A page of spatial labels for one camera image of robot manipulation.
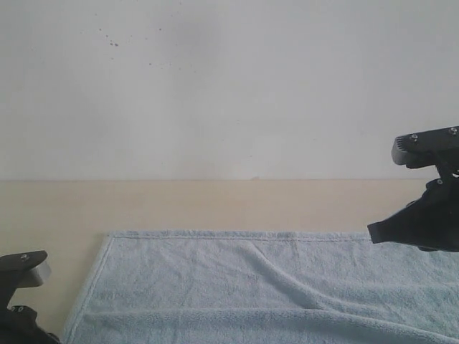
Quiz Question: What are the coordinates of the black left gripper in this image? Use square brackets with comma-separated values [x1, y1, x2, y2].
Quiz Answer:
[1, 305, 61, 344]

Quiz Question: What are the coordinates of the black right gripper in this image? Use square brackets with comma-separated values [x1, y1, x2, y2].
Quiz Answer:
[367, 177, 458, 253]

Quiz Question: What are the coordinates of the light blue fleece towel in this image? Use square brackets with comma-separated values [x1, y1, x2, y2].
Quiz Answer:
[62, 230, 458, 343]

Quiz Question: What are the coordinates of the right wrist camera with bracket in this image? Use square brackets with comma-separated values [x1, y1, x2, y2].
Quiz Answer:
[392, 125, 458, 178]

